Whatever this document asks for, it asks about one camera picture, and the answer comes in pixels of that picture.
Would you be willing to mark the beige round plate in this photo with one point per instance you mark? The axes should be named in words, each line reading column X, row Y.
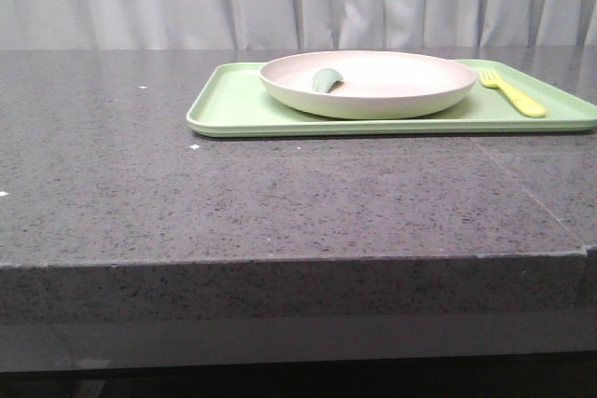
column 376, row 84

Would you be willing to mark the yellow plastic fork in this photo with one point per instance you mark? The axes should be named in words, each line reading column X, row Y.
column 527, row 106

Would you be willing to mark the green utensil on plate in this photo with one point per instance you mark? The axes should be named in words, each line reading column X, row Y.
column 325, row 80

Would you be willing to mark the light green plastic tray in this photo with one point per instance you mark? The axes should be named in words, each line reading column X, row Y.
column 234, row 104

